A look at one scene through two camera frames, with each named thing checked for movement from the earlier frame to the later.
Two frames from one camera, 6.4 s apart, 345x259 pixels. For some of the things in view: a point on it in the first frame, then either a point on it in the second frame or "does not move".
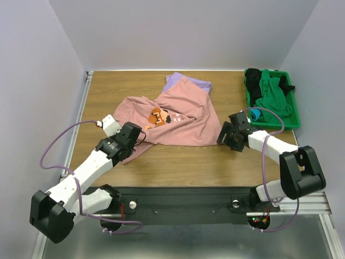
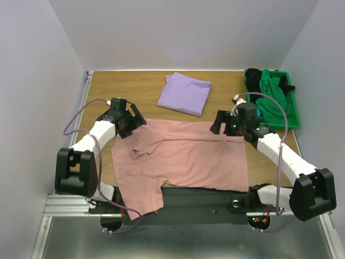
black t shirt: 253,77 does not move
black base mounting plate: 182,205 does not move
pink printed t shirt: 183,116 → 179,154
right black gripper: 226,134 → 225,124
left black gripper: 114,136 → 126,132
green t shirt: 273,99 does not move
